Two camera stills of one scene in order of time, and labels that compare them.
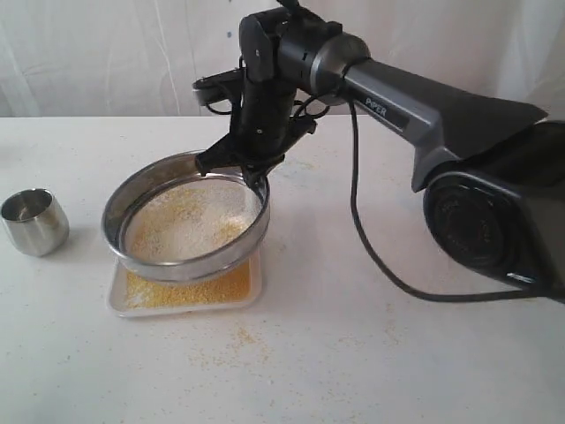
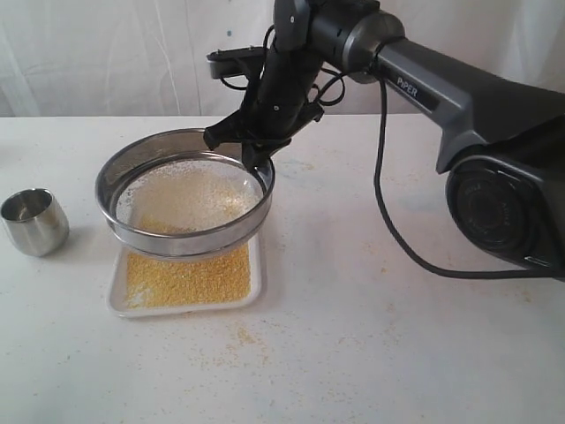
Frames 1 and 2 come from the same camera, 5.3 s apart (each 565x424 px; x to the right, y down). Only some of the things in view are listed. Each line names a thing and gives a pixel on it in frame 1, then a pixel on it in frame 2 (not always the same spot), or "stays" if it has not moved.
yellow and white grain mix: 191,216 stays
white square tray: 131,294 stays
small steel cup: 35,221 stays
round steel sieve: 163,221 to 134,150
